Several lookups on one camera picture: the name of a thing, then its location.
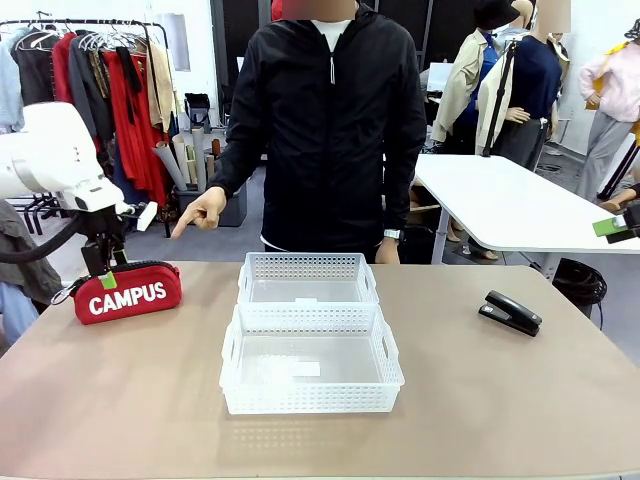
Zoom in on beige cardboard roll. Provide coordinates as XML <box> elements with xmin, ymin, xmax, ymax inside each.
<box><xmin>171</xmin><ymin>133</ymin><xmax>194</xmax><ymax>187</ymax></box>

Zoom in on person's right forearm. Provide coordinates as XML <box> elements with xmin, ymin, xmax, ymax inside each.
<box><xmin>207</xmin><ymin>119</ymin><xmax>269</xmax><ymax>201</ymax></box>

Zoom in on person's left hand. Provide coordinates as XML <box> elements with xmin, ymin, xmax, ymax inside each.
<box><xmin>374</xmin><ymin>238</ymin><xmax>402</xmax><ymax>266</ymax></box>

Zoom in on red hanging dress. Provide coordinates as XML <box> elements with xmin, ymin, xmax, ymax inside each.
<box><xmin>101</xmin><ymin>47</ymin><xmax>172</xmax><ymax>207</ymax></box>

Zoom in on person's right hand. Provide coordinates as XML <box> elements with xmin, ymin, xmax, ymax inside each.
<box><xmin>169</xmin><ymin>186</ymin><xmax>230</xmax><ymax>241</ymax></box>

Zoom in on mannequin in navy top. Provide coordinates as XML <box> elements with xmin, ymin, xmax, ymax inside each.
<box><xmin>492</xmin><ymin>0</ymin><xmax>572</xmax><ymax>172</ymax></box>

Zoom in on black chair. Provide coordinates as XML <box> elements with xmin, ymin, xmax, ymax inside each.
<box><xmin>183</xmin><ymin>92</ymin><xmax>214</xmax><ymax>135</ymax></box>

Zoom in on red hanging jacket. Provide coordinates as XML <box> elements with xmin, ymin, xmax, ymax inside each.
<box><xmin>50</xmin><ymin>31</ymin><xmax>77</xmax><ymax>106</ymax></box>

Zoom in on tall grey cardboard roll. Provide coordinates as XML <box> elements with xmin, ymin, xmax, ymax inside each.
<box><xmin>190</xmin><ymin>125</ymin><xmax>208</xmax><ymax>192</ymax></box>

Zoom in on white table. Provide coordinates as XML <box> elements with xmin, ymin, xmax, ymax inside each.
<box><xmin>411</xmin><ymin>153</ymin><xmax>640</xmax><ymax>282</ymax></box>

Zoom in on black bucket hat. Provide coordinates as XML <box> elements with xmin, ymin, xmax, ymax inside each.
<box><xmin>473</xmin><ymin>0</ymin><xmax>522</xmax><ymax>33</ymax></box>

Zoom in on grey draped jacket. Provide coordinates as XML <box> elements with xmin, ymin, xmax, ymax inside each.
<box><xmin>0</xmin><ymin>198</ymin><xmax>64</xmax><ymax>307</ymax></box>

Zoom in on small white plastic basket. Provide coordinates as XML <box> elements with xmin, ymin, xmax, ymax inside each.
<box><xmin>236</xmin><ymin>251</ymin><xmax>381</xmax><ymax>306</ymax></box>

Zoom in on beige hanging garment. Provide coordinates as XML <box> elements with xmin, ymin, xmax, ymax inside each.
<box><xmin>143</xmin><ymin>39</ymin><xmax>177</xmax><ymax>134</ymax></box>

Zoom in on red CAMPUS pencil pouch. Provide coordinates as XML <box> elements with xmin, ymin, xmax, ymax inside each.
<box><xmin>50</xmin><ymin>259</ymin><xmax>184</xmax><ymax>326</ymax></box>

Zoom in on white wall poster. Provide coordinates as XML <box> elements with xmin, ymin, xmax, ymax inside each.
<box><xmin>166</xmin><ymin>12</ymin><xmax>192</xmax><ymax>73</ymax></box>

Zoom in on grey hanging coat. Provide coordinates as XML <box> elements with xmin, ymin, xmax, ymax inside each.
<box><xmin>67</xmin><ymin>33</ymin><xmax>117</xmax><ymax>144</ymax></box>

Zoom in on black cable coil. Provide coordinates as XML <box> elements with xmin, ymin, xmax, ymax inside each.
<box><xmin>551</xmin><ymin>256</ymin><xmax>609</xmax><ymax>320</ymax></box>

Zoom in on mannequin in pink sweater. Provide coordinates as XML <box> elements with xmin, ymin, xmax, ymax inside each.
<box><xmin>576</xmin><ymin>18</ymin><xmax>640</xmax><ymax>202</ymax></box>

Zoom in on person in black jacket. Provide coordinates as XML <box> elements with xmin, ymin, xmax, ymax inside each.
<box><xmin>207</xmin><ymin>0</ymin><xmax>427</xmax><ymax>266</ymax></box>

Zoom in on person's left forearm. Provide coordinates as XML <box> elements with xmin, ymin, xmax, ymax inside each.
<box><xmin>382</xmin><ymin>149</ymin><xmax>427</xmax><ymax>235</ymax></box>

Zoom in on light blue hanging garment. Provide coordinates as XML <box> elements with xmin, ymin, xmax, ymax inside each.
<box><xmin>0</xmin><ymin>27</ymin><xmax>27</xmax><ymax>134</ymax></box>

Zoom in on black hanging scarf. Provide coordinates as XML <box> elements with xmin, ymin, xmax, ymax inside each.
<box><xmin>115</xmin><ymin>46</ymin><xmax>144</xmax><ymax>126</ymax></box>

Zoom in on black metal clothes rack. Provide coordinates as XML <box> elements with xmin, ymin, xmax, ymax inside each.
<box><xmin>0</xmin><ymin>17</ymin><xmax>174</xmax><ymax>239</ymax></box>

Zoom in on dark grey hanging garment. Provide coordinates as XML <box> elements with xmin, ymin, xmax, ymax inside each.
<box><xmin>11</xmin><ymin>30</ymin><xmax>57</xmax><ymax>109</ymax></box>

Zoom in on large white plastic basket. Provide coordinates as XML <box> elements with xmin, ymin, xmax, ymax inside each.
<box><xmin>218</xmin><ymin>301</ymin><xmax>407</xmax><ymax>416</ymax></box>

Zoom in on mannequin in beige coat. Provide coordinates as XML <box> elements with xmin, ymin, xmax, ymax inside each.
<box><xmin>431</xmin><ymin>0</ymin><xmax>517</xmax><ymax>157</ymax></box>

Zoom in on black stapler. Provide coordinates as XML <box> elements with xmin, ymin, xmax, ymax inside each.
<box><xmin>477</xmin><ymin>289</ymin><xmax>544</xmax><ymax>338</ymax></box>

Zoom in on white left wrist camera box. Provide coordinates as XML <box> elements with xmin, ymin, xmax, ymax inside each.
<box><xmin>135</xmin><ymin>200</ymin><xmax>160</xmax><ymax>233</ymax></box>

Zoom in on light blue cloth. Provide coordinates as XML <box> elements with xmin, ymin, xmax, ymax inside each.
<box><xmin>0</xmin><ymin>281</ymin><xmax>42</xmax><ymax>347</ymax></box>

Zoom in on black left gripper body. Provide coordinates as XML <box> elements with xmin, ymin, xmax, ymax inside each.
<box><xmin>81</xmin><ymin>203</ymin><xmax>127</xmax><ymax>251</ymax></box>

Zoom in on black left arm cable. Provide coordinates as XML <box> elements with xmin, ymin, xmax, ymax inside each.
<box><xmin>0</xmin><ymin>212</ymin><xmax>96</xmax><ymax>265</ymax></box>

